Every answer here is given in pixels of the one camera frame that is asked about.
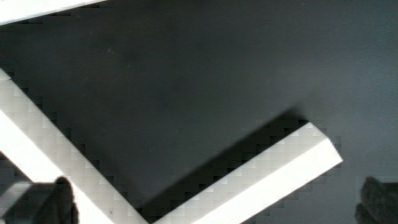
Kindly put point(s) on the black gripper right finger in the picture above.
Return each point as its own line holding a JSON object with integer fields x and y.
{"x": 377, "y": 207}

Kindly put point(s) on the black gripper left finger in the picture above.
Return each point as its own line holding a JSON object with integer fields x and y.
{"x": 38, "y": 203}

